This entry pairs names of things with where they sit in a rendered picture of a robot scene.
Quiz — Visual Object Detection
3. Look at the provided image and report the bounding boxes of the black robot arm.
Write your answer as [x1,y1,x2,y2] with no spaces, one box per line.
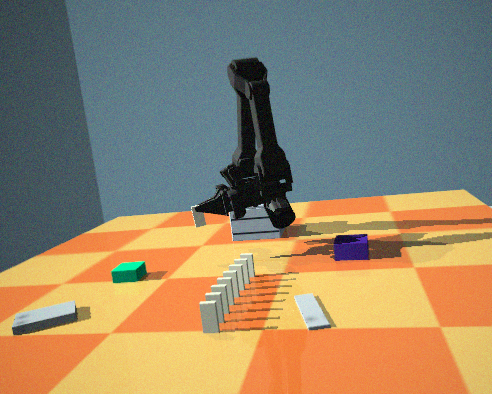
[220,58,296,229]

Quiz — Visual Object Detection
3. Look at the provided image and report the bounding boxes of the green rectangular block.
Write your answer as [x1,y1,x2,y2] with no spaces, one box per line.
[111,261,147,283]

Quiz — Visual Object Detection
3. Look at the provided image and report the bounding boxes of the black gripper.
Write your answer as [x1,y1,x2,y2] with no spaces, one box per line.
[195,181,261,219]

